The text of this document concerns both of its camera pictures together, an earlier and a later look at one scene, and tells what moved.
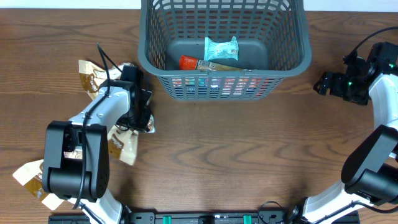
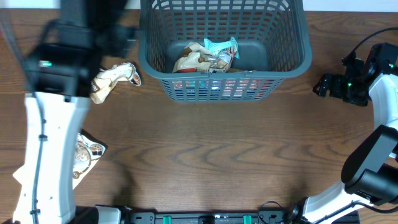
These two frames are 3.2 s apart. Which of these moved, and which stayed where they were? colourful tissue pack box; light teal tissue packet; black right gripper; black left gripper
Moved: black left gripper
Stayed: colourful tissue pack box; black right gripper; light teal tissue packet
